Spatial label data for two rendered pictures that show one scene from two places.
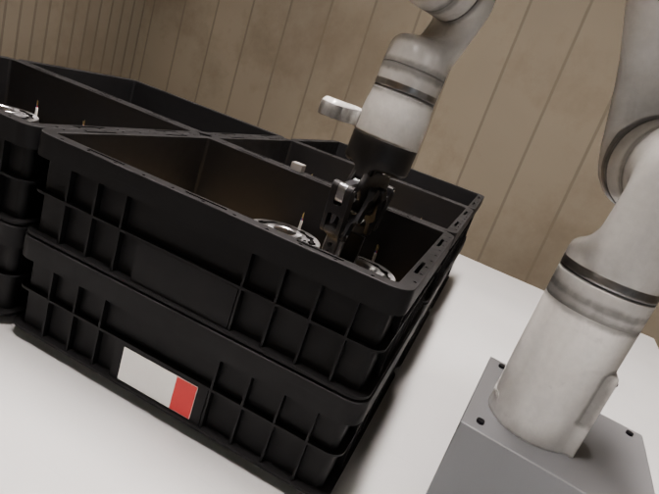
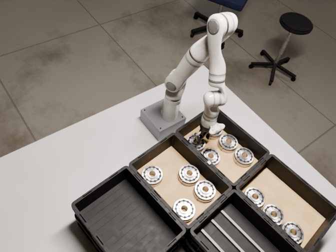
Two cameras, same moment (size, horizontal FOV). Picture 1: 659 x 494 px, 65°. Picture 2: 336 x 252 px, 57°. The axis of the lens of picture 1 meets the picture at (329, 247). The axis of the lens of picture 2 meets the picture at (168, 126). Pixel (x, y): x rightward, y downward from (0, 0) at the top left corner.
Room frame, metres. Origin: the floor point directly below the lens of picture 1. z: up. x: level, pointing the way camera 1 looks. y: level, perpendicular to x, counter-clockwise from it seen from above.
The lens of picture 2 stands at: (1.54, 0.17, 2.18)
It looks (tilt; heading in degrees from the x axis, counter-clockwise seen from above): 53 degrees down; 203
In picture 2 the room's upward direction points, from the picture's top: 11 degrees clockwise
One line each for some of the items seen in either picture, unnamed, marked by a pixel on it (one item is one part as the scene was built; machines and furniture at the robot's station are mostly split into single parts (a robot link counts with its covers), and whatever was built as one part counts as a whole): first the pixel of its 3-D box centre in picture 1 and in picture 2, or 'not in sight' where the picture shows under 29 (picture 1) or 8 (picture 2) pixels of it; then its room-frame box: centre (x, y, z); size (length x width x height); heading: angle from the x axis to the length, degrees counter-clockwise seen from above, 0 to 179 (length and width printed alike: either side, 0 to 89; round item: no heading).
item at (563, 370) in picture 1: (566, 354); (171, 106); (0.50, -0.26, 0.88); 0.09 x 0.09 x 0.17; 72
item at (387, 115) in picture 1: (381, 107); (211, 121); (0.59, 0.00, 1.05); 0.11 x 0.09 x 0.06; 68
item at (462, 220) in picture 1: (351, 182); (179, 176); (0.86, 0.00, 0.92); 0.40 x 0.30 x 0.02; 75
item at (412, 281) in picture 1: (272, 198); (222, 143); (0.58, 0.08, 0.92); 0.40 x 0.30 x 0.02; 75
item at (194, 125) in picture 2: (260, 238); (219, 148); (0.58, 0.08, 0.87); 0.40 x 0.30 x 0.11; 75
